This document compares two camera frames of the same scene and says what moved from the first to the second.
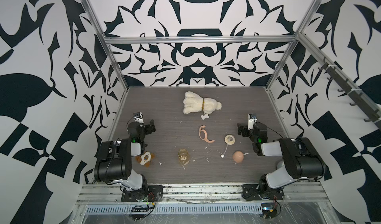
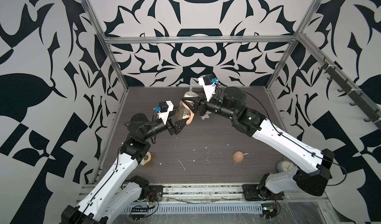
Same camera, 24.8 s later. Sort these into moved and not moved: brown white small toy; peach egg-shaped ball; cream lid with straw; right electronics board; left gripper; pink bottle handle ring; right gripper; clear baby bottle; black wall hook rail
Moved: pink bottle handle ring; left gripper; right gripper; clear baby bottle; cream lid with straw
Not moved: black wall hook rail; peach egg-shaped ball; brown white small toy; right electronics board
